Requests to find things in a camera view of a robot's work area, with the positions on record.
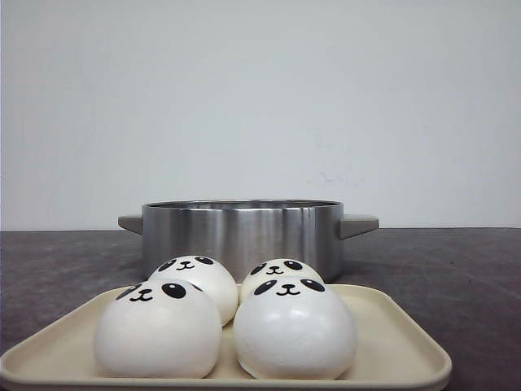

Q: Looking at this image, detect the panda bun pink bow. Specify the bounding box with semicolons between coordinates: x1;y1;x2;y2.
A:
239;258;324;303

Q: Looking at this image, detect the stainless steel steamer pot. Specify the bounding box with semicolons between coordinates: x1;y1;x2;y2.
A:
118;200;379;282

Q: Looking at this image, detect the cream rectangular plastic tray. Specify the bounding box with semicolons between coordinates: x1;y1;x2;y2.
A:
1;284;452;390

